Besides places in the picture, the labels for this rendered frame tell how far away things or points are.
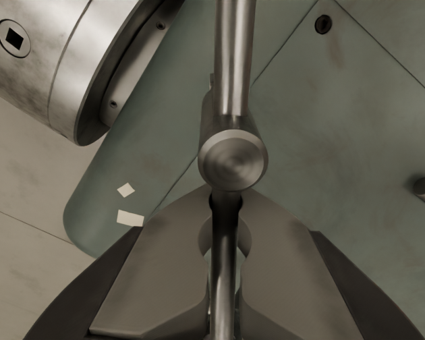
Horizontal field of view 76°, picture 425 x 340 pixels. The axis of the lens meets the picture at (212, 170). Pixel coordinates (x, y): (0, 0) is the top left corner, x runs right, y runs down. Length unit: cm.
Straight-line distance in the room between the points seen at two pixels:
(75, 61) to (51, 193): 184
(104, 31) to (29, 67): 9
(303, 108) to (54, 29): 24
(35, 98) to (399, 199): 41
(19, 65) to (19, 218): 207
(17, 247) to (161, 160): 233
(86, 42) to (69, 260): 221
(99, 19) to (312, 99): 21
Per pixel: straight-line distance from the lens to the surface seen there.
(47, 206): 220
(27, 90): 37
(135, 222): 34
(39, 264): 260
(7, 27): 35
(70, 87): 33
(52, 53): 33
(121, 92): 36
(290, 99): 27
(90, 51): 31
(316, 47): 27
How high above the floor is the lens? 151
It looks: 64 degrees down
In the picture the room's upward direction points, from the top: 173 degrees counter-clockwise
